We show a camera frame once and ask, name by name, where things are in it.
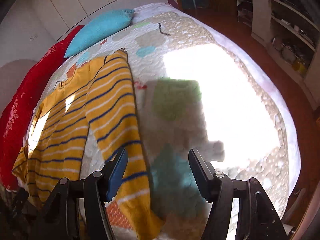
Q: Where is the yellow striped knit sweater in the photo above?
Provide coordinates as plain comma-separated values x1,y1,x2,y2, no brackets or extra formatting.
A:
12,49,163,239

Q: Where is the red snowflake pillow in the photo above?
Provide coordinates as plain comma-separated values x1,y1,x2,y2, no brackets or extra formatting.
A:
1,25,84,191

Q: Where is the round beige headboard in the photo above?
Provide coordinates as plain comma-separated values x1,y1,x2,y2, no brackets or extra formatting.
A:
0,59,37,113

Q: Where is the patchwork quilted bedspread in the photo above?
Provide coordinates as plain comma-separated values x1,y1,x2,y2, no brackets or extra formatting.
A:
33,3,300,239

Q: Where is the yellow container on shelf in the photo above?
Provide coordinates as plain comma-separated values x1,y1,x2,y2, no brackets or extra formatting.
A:
292,59,308,77

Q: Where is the turquoise knit pillow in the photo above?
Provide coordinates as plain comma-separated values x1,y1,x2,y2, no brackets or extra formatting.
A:
64,9,135,58

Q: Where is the white wardrobe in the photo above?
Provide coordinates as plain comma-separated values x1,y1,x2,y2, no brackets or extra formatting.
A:
1,0,168,65

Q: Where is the white open shelf unit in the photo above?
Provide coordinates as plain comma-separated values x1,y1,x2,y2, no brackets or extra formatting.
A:
237,0,319,109

